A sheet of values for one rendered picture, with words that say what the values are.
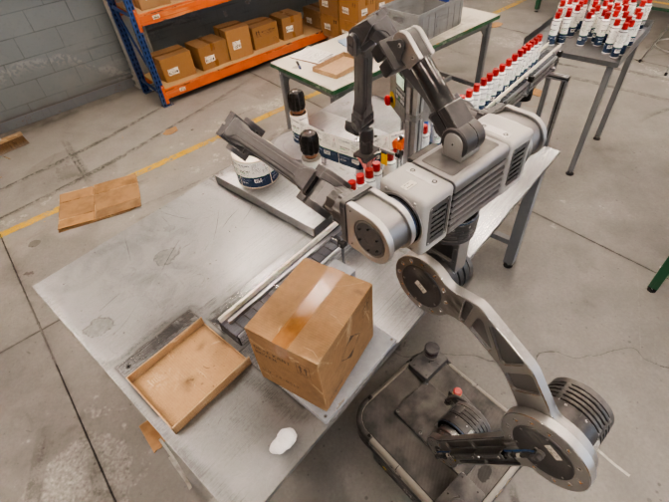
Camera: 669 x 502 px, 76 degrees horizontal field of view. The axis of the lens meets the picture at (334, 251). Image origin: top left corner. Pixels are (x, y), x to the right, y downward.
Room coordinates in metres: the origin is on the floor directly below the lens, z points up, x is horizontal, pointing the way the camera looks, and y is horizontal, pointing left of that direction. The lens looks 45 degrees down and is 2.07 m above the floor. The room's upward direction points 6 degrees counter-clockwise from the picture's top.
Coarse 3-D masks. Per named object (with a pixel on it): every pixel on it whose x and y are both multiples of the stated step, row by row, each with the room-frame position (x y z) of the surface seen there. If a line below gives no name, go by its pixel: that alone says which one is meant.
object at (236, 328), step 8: (320, 240) 1.25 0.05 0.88; (312, 248) 1.21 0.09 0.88; (320, 248) 1.21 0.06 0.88; (328, 248) 1.20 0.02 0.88; (312, 256) 1.17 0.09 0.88; (320, 256) 1.16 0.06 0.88; (264, 288) 1.03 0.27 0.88; (264, 296) 0.99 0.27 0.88; (256, 304) 0.96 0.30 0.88; (248, 312) 0.93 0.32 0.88; (256, 312) 0.92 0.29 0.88; (240, 320) 0.90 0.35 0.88; (248, 320) 0.89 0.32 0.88; (232, 328) 0.87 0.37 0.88; (240, 328) 0.86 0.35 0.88
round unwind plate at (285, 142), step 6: (288, 132) 2.11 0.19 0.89; (282, 138) 2.06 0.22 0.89; (288, 138) 2.05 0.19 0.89; (276, 144) 2.00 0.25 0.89; (282, 144) 2.00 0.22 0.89; (288, 144) 1.99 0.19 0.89; (294, 144) 1.98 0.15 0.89; (282, 150) 1.94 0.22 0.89; (288, 150) 1.93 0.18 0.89; (294, 150) 1.93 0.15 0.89; (300, 150) 1.92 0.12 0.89; (294, 156) 1.87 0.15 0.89; (300, 156) 1.87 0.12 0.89
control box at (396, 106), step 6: (390, 78) 1.53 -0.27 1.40; (390, 84) 1.53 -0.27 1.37; (396, 84) 1.47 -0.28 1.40; (390, 90) 1.53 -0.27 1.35; (390, 96) 1.52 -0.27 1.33; (396, 102) 1.46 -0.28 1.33; (396, 108) 1.46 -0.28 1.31; (402, 108) 1.40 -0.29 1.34; (426, 108) 1.39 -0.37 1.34; (402, 114) 1.40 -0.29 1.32; (426, 114) 1.39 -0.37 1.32; (402, 120) 1.40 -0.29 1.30; (426, 120) 1.39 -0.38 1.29
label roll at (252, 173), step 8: (232, 152) 1.75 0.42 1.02; (240, 160) 1.67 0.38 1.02; (248, 160) 1.67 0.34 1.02; (256, 160) 1.66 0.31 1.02; (240, 168) 1.67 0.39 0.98; (248, 168) 1.65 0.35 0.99; (256, 168) 1.65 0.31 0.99; (264, 168) 1.66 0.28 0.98; (272, 168) 1.69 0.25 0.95; (240, 176) 1.68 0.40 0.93; (248, 176) 1.66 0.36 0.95; (256, 176) 1.65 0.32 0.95; (264, 176) 1.66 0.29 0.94; (272, 176) 1.68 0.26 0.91; (248, 184) 1.66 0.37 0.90; (256, 184) 1.65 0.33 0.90; (264, 184) 1.66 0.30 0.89
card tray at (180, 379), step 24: (192, 336) 0.88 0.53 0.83; (216, 336) 0.87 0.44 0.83; (168, 360) 0.80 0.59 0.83; (192, 360) 0.79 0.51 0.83; (216, 360) 0.78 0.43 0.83; (240, 360) 0.77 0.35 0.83; (144, 384) 0.71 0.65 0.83; (168, 384) 0.70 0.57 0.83; (192, 384) 0.69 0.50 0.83; (216, 384) 0.69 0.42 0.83; (168, 408) 0.62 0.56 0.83; (192, 408) 0.60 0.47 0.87
